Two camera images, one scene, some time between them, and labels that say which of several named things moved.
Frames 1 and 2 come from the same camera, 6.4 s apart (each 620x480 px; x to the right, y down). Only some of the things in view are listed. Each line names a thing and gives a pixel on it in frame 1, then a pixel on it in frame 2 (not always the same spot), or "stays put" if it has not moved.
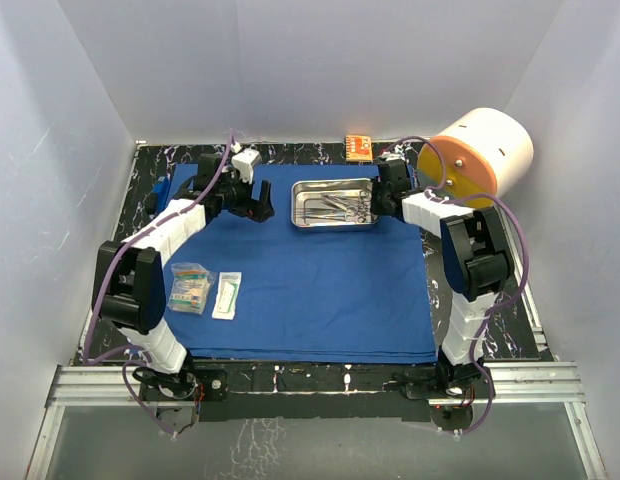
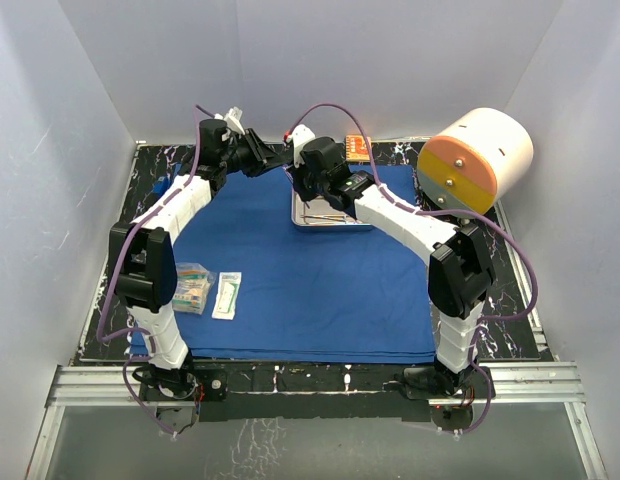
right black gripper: (375, 206) -> (297, 174)
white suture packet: (227, 295) stays put
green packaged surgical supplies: (191, 284) stays put
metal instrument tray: (332, 204) stays put
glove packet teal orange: (189, 288) stays put
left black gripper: (253, 209) -> (268, 157)
